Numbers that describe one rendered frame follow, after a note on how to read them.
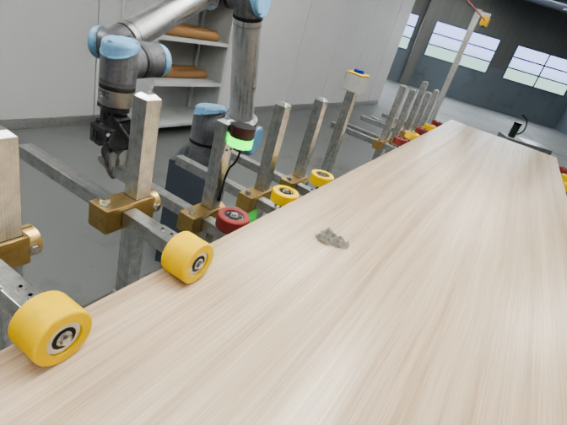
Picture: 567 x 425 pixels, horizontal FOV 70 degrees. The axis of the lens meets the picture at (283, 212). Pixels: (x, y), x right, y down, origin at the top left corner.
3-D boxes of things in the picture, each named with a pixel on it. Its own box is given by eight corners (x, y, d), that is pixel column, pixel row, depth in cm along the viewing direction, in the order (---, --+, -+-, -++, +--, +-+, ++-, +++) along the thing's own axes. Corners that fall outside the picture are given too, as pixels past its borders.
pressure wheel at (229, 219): (202, 250, 100) (211, 210, 95) (223, 239, 107) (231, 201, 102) (228, 266, 98) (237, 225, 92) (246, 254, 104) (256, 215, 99)
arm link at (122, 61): (150, 44, 104) (122, 43, 95) (145, 92, 109) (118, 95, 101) (121, 33, 106) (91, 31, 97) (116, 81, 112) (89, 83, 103)
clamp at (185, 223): (175, 228, 102) (178, 210, 100) (210, 212, 113) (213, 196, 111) (191, 238, 100) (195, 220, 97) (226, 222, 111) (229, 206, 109)
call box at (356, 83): (340, 90, 154) (347, 69, 151) (347, 89, 160) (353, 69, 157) (356, 96, 152) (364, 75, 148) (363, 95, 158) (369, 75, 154)
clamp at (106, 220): (85, 222, 77) (86, 199, 75) (142, 204, 88) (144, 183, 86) (107, 237, 75) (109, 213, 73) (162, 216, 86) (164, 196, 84)
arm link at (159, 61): (144, 36, 118) (113, 34, 107) (178, 48, 115) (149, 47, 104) (141, 69, 122) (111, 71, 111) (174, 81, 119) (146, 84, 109)
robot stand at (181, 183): (154, 260, 219) (169, 158, 192) (170, 238, 241) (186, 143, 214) (199, 273, 219) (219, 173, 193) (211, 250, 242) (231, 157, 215)
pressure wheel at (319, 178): (306, 207, 138) (316, 176, 133) (299, 196, 145) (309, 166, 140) (327, 208, 141) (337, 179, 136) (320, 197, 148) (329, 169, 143)
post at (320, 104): (279, 219, 156) (315, 96, 134) (283, 217, 158) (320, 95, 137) (287, 223, 154) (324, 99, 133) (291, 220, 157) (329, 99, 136)
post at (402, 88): (369, 166, 236) (400, 83, 215) (370, 164, 239) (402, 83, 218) (374, 168, 235) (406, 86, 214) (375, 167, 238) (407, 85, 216)
